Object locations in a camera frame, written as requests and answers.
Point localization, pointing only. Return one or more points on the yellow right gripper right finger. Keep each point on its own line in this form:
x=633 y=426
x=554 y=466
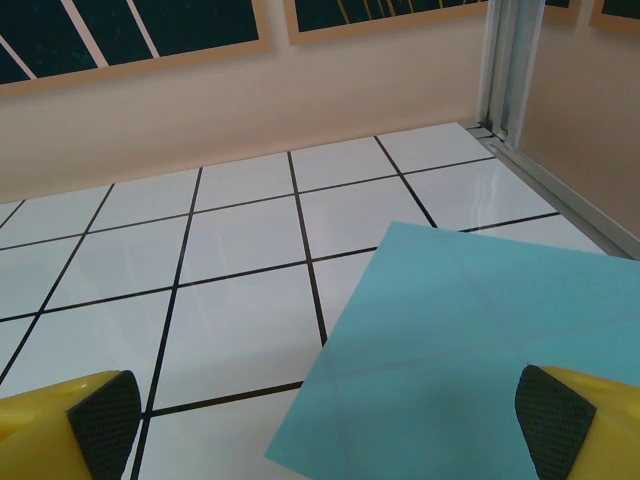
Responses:
x=600 y=430

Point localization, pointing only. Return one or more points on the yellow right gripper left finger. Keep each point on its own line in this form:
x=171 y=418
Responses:
x=40 y=435

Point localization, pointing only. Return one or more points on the teal cloth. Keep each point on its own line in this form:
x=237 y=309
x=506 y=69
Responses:
x=450 y=325

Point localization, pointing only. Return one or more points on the aluminium side rail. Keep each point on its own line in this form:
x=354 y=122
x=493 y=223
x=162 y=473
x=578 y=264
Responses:
x=550 y=185

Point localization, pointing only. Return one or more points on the aluminium corner post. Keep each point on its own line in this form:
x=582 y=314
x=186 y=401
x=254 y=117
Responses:
x=505 y=60

